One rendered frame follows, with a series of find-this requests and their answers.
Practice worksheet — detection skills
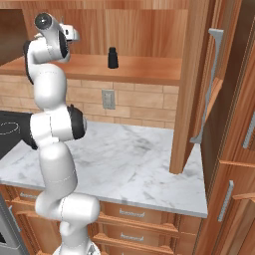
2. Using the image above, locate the long grey door handle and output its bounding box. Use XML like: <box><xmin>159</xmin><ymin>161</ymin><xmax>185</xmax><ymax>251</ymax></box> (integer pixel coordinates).
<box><xmin>189</xmin><ymin>28</ymin><xmax>225</xmax><ymax>144</ymax></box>

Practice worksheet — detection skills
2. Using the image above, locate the grey wall outlet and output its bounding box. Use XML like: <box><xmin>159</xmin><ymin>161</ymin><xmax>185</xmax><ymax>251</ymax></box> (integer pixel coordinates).
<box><xmin>102</xmin><ymin>89</ymin><xmax>117</xmax><ymax>111</ymax></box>

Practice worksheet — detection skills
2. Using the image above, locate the grey cupboard handle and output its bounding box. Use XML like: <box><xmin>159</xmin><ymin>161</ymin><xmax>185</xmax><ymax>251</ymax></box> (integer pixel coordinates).
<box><xmin>241</xmin><ymin>111</ymin><xmax>255</xmax><ymax>149</ymax></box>
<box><xmin>217</xmin><ymin>179</ymin><xmax>235</xmax><ymax>223</ymax></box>

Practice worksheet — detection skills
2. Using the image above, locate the wooden wall cabinet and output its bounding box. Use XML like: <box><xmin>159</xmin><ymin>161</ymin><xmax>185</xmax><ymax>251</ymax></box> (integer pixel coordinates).
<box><xmin>0</xmin><ymin>0</ymin><xmax>208</xmax><ymax>87</ymax></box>

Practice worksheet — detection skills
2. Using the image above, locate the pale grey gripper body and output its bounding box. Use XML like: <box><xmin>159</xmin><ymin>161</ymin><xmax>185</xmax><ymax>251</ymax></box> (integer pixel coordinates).
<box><xmin>67</xmin><ymin>27</ymin><xmax>82</xmax><ymax>43</ymax></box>

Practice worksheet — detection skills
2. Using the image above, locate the tall wooden cupboard door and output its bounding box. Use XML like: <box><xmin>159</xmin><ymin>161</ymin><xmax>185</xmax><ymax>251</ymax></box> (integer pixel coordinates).
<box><xmin>200</xmin><ymin>0</ymin><xmax>255</xmax><ymax>167</ymax></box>

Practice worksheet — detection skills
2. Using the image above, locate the grey drawer handle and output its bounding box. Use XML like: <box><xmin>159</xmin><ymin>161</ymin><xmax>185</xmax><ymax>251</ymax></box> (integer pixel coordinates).
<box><xmin>119</xmin><ymin>207</ymin><xmax>146</xmax><ymax>218</ymax></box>
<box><xmin>120</xmin><ymin>232</ymin><xmax>145</xmax><ymax>242</ymax></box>
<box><xmin>19</xmin><ymin>191</ymin><xmax>40</xmax><ymax>200</ymax></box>

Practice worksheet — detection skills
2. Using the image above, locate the dark wooden cabinet door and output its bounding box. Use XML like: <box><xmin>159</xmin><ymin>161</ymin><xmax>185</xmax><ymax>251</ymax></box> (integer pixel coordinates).
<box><xmin>0</xmin><ymin>9</ymin><xmax>28</xmax><ymax>67</ymax></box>

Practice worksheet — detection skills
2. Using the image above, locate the black shaker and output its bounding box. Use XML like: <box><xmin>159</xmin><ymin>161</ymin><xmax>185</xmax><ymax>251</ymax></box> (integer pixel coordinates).
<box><xmin>107</xmin><ymin>47</ymin><xmax>120</xmax><ymax>70</ymax></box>

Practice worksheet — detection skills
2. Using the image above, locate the black hob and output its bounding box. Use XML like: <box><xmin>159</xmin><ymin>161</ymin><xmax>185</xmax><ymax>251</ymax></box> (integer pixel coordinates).
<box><xmin>0</xmin><ymin>110</ymin><xmax>38</xmax><ymax>160</ymax></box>

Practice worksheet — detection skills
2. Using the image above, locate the narrow wooden drawer front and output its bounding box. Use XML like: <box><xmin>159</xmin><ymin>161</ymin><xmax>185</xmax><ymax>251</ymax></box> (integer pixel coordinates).
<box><xmin>12</xmin><ymin>186</ymin><xmax>44</xmax><ymax>204</ymax></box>

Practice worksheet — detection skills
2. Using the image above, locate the grey oven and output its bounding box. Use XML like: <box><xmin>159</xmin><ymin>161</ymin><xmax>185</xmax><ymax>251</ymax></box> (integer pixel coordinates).
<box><xmin>0</xmin><ymin>192</ymin><xmax>32</xmax><ymax>255</ymax></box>

